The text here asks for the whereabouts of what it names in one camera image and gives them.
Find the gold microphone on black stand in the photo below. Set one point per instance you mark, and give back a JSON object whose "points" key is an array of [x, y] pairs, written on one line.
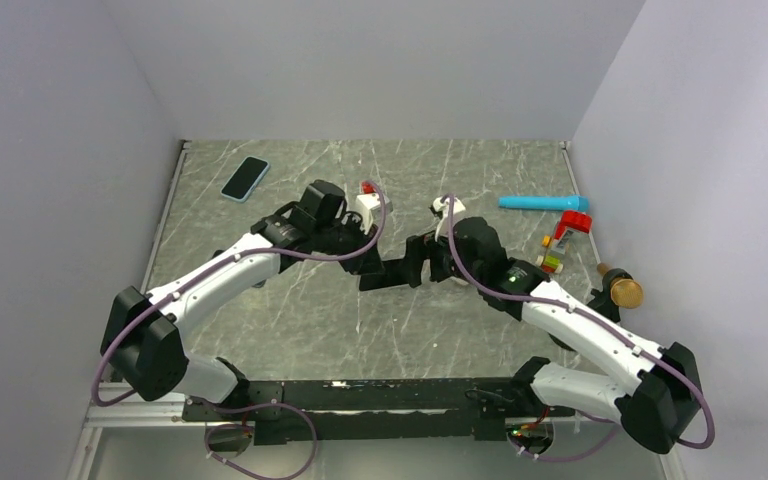
{"points": [[619, 290]]}

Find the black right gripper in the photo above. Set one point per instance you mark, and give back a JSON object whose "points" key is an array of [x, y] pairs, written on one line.
{"points": [[420, 248]]}

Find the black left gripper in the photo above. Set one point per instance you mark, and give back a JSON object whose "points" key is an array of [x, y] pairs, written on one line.
{"points": [[370, 262]]}

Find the colourful toy brick model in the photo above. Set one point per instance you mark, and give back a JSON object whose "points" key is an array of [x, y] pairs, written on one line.
{"points": [[555, 245]]}

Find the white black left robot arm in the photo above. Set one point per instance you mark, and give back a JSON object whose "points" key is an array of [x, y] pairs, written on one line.
{"points": [[144, 340]]}

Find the light blue cylinder tube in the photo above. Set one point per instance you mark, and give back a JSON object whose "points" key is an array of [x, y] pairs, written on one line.
{"points": [[548, 203]]}

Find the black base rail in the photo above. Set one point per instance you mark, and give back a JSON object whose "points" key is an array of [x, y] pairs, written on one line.
{"points": [[482, 408]]}

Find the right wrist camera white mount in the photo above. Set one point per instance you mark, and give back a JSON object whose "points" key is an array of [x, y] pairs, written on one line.
{"points": [[448, 210]]}

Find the phone in light blue case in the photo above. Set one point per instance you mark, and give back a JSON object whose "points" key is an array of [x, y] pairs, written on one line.
{"points": [[245, 179]]}

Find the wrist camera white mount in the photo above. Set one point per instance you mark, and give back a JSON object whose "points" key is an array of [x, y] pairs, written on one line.
{"points": [[369, 204], [448, 210]]}

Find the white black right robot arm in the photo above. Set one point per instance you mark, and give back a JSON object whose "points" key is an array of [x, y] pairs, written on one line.
{"points": [[653, 392]]}

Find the phone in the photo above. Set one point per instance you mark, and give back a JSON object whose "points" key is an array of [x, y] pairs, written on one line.
{"points": [[397, 272], [245, 179]]}

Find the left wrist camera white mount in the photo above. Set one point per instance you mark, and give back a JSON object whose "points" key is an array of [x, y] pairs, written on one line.
{"points": [[369, 204]]}

